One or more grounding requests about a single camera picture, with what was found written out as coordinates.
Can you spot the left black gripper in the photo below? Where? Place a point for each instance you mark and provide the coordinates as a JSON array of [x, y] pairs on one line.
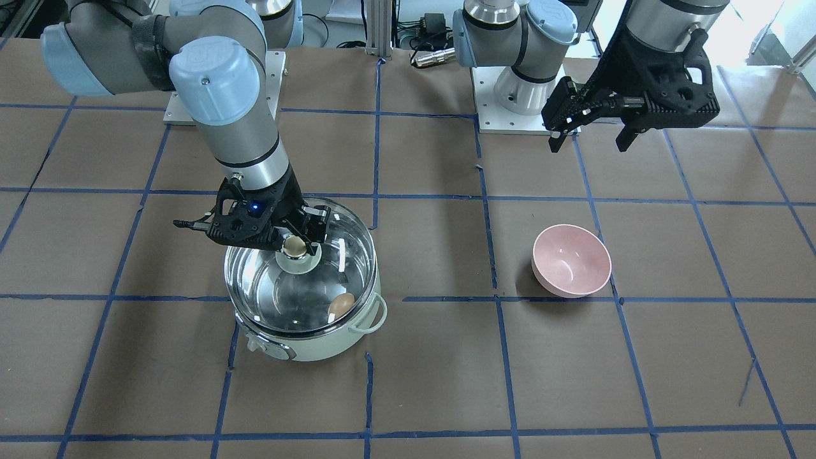
[[613, 75]]

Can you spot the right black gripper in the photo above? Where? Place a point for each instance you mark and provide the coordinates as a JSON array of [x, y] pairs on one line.
[[290, 196]]

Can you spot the glass pot lid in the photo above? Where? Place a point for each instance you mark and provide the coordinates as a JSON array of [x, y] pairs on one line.
[[285, 297]]

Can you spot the brown egg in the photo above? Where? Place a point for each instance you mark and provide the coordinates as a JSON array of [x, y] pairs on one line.
[[342, 304]]

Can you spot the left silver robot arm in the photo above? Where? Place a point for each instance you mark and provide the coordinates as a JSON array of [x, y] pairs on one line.
[[533, 39]]

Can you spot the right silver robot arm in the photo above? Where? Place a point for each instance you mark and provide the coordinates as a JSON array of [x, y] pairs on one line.
[[212, 54]]

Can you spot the pale green cooking pot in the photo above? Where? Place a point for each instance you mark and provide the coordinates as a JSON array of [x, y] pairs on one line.
[[320, 347]]

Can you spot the pink plastic bowl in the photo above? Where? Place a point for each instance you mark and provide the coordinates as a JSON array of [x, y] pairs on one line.
[[570, 261]]

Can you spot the aluminium frame post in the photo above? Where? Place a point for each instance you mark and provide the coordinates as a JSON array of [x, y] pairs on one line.
[[379, 22]]

